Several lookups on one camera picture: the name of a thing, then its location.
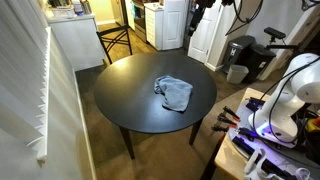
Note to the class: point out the blue microfibre cloth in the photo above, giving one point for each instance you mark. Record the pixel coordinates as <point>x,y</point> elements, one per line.
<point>175,91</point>

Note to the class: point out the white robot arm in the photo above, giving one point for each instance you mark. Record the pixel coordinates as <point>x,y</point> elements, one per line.
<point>283,106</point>

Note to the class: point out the round black table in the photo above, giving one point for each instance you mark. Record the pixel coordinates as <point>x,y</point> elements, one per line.
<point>133,96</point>

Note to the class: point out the white drawer cabinet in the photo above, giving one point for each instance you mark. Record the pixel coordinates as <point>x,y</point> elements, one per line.
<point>166,25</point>

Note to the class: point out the black metal chair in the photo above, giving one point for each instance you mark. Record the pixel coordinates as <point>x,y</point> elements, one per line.
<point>115,38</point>

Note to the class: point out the black bar clamp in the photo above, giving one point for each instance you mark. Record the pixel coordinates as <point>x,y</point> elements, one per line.
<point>220,128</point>

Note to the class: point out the white panel door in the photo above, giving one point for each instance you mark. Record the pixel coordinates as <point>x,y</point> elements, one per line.
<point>203,33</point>

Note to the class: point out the steel kitchen stove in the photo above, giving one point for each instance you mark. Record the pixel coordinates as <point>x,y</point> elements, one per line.
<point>139,20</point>

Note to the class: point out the small white wastebasket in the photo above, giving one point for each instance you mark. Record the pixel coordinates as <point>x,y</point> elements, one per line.
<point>236,74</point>

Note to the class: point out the hanging black garment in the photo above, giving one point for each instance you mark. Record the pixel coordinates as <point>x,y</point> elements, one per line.
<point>197,16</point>

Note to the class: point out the black lidded trash can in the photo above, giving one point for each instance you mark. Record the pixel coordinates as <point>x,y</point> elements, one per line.
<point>258,61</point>
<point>235,50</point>

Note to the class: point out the white kitchen counter cabinet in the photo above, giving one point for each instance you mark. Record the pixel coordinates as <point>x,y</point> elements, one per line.
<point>78,40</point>

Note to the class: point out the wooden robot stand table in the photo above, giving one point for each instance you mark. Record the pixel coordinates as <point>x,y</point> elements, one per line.
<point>228,160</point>

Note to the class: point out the steel utensil cup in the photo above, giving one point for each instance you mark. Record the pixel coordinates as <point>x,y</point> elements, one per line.
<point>86,6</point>

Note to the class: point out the blue white container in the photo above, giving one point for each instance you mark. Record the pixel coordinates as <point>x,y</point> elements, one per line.
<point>78,8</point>

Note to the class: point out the white mug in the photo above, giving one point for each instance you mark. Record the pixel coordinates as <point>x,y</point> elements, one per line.
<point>70,12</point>

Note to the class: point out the white vertical window blinds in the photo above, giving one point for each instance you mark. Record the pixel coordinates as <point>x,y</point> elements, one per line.
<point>20,76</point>

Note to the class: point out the black aluminium rail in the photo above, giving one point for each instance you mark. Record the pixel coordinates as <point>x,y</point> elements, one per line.
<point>248,150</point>

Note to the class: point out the black camera on stand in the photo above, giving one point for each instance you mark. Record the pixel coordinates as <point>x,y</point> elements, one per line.
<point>275,33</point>

